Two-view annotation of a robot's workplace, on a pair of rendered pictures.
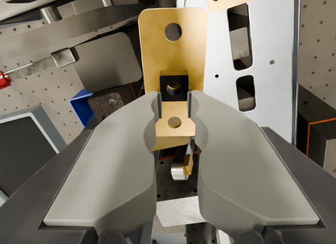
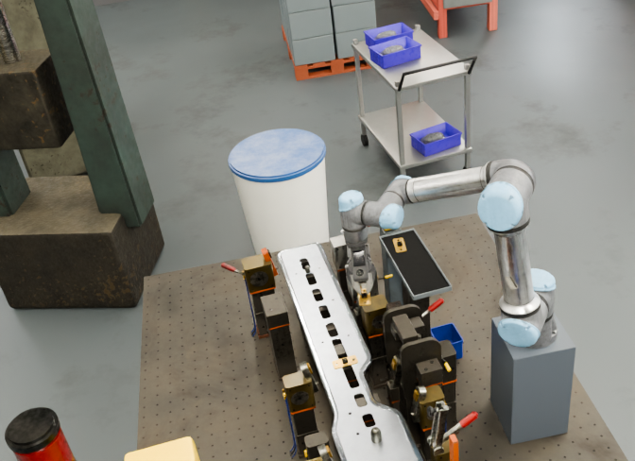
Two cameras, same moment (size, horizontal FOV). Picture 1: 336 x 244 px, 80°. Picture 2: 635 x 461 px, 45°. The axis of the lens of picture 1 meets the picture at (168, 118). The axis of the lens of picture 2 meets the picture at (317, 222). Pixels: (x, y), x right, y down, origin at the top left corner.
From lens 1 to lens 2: 2.39 m
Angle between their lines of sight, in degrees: 26
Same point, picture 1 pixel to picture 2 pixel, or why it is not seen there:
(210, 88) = (351, 330)
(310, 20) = (273, 414)
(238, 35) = (340, 351)
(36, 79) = not seen: hidden behind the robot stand
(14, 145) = (425, 286)
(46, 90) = not seen: hidden behind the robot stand
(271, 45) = (324, 348)
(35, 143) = (417, 288)
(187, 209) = not seen: hidden behind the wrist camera
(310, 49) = (267, 398)
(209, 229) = (339, 255)
